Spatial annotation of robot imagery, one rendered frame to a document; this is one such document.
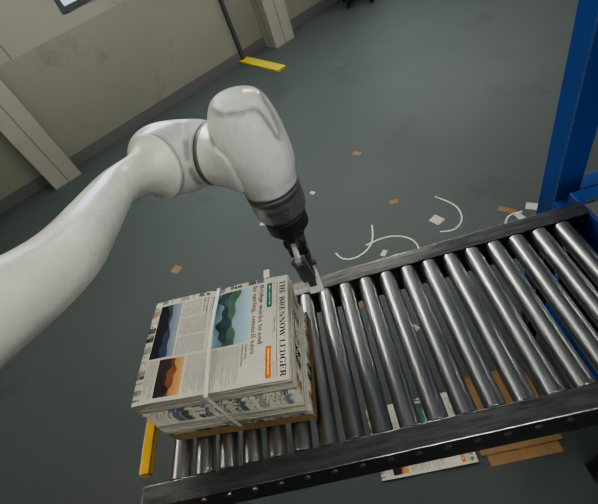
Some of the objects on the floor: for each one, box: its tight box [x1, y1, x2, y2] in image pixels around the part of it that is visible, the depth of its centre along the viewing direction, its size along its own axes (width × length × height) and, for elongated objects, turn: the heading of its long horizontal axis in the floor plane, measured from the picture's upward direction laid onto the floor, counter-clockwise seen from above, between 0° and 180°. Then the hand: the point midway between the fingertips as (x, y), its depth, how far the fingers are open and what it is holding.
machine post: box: [524, 0, 598, 282], centre depth 128 cm, size 9×9×155 cm
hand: (312, 280), depth 82 cm, fingers closed
